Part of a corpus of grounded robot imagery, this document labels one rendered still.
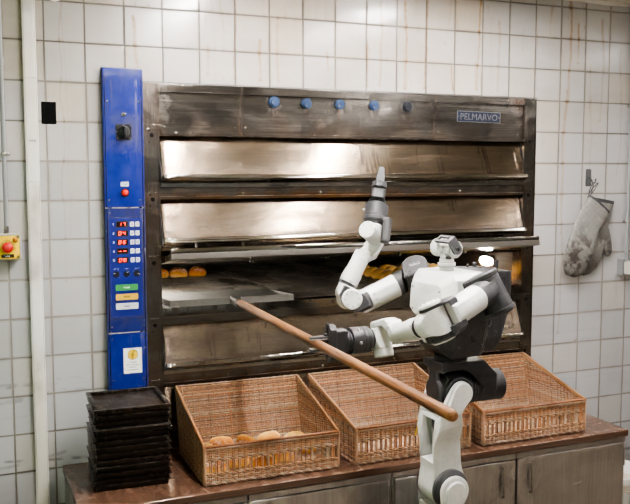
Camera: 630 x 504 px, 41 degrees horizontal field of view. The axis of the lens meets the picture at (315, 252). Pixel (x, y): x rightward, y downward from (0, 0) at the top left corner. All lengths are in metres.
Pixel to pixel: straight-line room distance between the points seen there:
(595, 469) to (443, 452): 1.16
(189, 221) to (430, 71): 1.33
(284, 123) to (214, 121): 0.31
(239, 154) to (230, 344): 0.81
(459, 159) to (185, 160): 1.33
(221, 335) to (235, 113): 0.95
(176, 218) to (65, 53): 0.78
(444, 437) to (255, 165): 1.39
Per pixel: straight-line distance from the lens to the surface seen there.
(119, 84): 3.49
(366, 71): 3.88
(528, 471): 3.88
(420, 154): 4.00
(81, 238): 3.49
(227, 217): 3.62
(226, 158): 3.61
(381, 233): 3.18
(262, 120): 3.68
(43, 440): 3.60
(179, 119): 3.58
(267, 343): 3.73
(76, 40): 3.52
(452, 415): 2.03
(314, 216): 3.76
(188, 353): 3.63
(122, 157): 3.47
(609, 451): 4.14
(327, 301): 3.81
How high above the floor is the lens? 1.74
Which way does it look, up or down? 5 degrees down
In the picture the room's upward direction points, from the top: straight up
